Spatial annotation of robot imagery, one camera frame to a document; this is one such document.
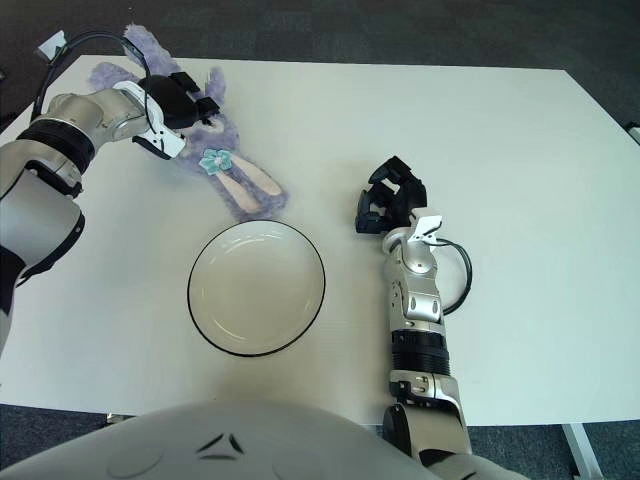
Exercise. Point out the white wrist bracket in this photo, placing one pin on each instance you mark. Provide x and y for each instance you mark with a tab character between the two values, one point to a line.
427	226
167	140

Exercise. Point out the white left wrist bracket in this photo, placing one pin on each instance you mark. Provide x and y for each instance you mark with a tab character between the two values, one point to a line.
167	140

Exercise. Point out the purple plush bunny doll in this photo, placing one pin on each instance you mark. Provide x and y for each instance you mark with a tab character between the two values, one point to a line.
227	137

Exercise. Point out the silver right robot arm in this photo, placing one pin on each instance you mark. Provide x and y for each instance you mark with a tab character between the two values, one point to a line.
420	265

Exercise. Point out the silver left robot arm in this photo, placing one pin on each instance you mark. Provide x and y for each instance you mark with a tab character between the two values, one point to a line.
75	112

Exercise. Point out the cream plate with black rim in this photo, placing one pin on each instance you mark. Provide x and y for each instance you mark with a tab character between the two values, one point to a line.
255	290

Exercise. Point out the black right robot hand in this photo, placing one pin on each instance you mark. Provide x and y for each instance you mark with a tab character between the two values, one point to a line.
405	197

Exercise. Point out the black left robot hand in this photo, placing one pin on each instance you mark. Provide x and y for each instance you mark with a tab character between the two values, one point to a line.
172	102

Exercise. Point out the white table leg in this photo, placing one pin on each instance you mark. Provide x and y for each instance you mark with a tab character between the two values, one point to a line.
580	450

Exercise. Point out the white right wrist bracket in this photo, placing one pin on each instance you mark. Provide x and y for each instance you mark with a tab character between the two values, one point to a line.
427	226

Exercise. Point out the grey robot torso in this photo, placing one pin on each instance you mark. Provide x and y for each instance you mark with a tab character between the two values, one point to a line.
250	440

